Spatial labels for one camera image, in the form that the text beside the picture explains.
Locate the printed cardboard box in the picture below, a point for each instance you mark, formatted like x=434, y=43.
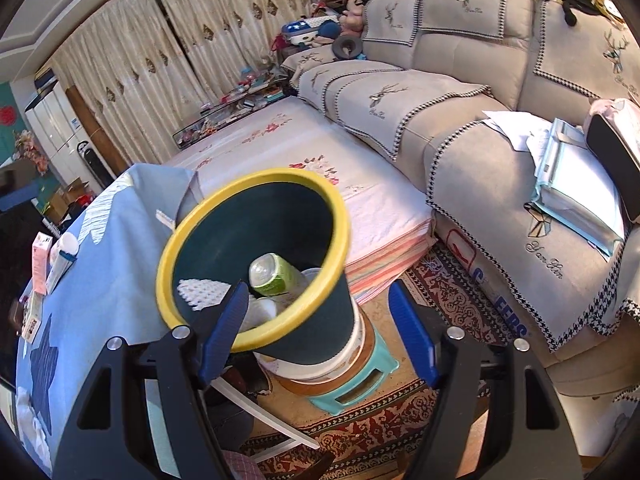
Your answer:
x=475, y=270

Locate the white round tin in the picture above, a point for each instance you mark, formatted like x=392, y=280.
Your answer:
x=320, y=370

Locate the red paper-cut ornament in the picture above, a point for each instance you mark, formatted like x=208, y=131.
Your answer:
x=7, y=115

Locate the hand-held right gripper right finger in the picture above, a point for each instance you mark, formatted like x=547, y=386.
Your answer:
x=410, y=335

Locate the grey neck pillow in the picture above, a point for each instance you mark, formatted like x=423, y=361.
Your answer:
x=347, y=46

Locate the hanging artificial flowers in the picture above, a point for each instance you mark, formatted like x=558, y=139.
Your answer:
x=31, y=150

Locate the blue star-print tablecloth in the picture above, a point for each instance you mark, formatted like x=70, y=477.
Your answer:
x=100, y=260

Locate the teal plastic stool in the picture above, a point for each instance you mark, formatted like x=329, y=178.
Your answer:
x=360, y=385

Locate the open cardboard boxes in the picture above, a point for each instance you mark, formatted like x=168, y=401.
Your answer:
x=67, y=200

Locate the floral bed sheet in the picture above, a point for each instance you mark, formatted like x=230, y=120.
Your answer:
x=310, y=170

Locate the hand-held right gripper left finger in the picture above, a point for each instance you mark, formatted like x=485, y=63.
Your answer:
x=225, y=330

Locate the loose white papers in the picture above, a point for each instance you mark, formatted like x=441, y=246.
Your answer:
x=510, y=127

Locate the black bag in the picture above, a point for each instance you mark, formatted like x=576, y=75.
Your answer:
x=612, y=155

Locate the blue star plush pillow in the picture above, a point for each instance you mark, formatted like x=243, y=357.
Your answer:
x=307, y=30

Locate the grey tower fan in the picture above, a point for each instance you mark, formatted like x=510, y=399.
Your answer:
x=95, y=162

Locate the cluttered glass coffee table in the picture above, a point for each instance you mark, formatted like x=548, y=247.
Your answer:
x=230, y=110

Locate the pink milk carton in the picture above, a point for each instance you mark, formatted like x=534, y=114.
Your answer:
x=42, y=255

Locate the beige embroidered curtain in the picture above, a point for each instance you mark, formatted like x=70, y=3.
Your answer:
x=225, y=25
x=115, y=80

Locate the white rod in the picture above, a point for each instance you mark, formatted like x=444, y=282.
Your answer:
x=265, y=412

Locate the red plaid cloth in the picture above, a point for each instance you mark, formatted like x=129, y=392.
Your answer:
x=245, y=467

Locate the dark green bin yellow rim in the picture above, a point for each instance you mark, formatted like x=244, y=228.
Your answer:
x=280, y=210

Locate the red patterned rug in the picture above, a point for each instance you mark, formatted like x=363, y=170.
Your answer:
x=380, y=420

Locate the white standing air conditioner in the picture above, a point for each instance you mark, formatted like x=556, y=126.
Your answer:
x=60, y=130

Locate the white green drink bottle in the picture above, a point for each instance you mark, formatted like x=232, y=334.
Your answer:
x=280, y=275

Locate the long cream carton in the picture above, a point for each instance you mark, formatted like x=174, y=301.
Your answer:
x=32, y=317

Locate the beige sofa with covers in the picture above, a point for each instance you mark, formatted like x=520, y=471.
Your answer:
x=475, y=120

